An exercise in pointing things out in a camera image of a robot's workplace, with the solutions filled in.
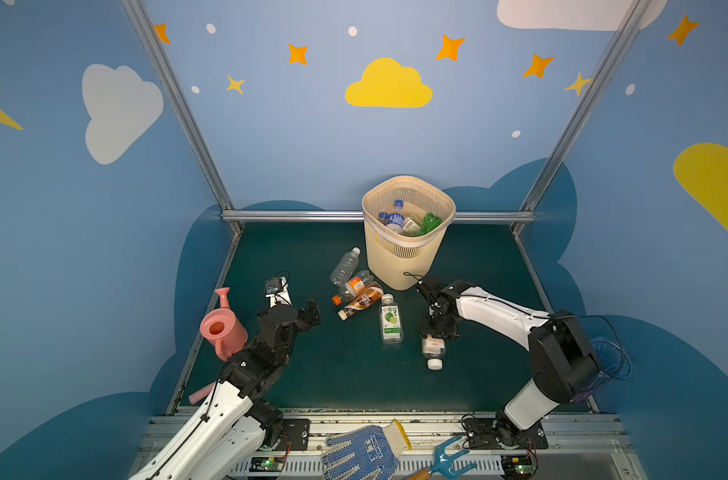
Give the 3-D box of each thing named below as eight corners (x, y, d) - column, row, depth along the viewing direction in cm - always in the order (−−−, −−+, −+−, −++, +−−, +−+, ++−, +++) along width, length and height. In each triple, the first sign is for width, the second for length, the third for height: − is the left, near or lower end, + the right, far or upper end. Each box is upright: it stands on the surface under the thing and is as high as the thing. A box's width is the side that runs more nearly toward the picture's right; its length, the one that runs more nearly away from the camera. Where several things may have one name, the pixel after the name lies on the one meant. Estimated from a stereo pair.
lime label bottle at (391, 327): (380, 345, 91) (381, 339, 88) (379, 299, 102) (379, 293, 99) (402, 345, 92) (403, 340, 89) (398, 299, 102) (399, 293, 99)
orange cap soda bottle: (338, 308, 98) (337, 303, 95) (328, 298, 100) (327, 292, 98) (374, 282, 105) (375, 276, 102) (365, 273, 107) (365, 267, 105)
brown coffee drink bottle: (345, 324, 95) (344, 317, 91) (338, 316, 97) (337, 308, 93) (384, 296, 102) (385, 288, 98) (376, 289, 104) (377, 280, 100)
